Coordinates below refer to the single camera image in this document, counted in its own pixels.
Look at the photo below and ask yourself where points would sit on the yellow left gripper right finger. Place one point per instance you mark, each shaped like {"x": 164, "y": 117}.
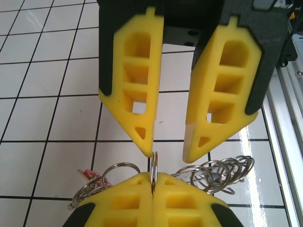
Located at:
{"x": 184, "y": 205}

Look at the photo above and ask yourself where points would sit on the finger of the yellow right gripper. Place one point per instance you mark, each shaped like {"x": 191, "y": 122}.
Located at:
{"x": 200, "y": 94}
{"x": 155, "y": 71}

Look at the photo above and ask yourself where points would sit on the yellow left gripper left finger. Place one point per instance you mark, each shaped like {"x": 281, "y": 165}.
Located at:
{"x": 123, "y": 205}

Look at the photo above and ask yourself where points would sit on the red key tag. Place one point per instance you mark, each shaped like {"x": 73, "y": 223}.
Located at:
{"x": 88, "y": 174}

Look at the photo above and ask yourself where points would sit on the aluminium mounting rail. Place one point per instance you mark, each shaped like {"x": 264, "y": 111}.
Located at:
{"x": 291, "y": 118}

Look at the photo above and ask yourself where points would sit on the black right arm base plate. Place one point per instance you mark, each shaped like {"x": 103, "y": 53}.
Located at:
{"x": 290, "y": 54}

